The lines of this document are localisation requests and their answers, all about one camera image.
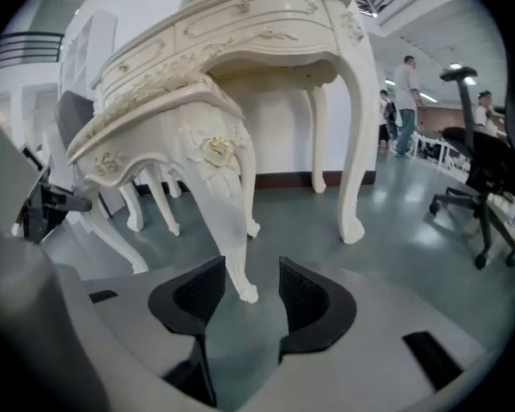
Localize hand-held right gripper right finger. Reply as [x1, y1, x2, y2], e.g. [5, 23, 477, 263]
[277, 255, 358, 365]

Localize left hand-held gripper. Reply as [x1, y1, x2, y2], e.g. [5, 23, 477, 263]
[11, 143, 94, 245]

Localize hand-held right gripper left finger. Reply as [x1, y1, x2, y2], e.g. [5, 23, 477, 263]
[148, 255, 227, 408]

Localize cream ornate carved stool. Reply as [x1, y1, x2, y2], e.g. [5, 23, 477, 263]
[66, 73, 261, 305]

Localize white shelf unit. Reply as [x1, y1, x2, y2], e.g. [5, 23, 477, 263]
[58, 8, 118, 102]

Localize white background desks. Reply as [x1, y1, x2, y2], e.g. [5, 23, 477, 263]
[410, 130, 473, 172]

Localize black office chair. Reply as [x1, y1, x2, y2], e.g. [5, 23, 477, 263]
[427, 66, 515, 270]

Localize cream ornate carved table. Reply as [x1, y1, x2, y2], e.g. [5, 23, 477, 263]
[89, 0, 381, 245]

